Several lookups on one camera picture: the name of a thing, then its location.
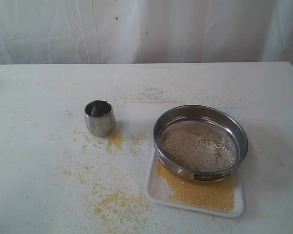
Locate yellow grain powder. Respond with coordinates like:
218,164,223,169
161,130,236,172

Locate white backdrop curtain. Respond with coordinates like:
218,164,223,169
0,0,293,64

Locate white plastic tray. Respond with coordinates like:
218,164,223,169
145,151,245,218

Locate round steel mesh sieve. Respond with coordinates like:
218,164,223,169
153,105,248,183

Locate stainless steel cup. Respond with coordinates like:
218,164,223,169
84,100,116,137

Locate sieved yellow grains on tray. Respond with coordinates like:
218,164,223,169
157,162,234,211

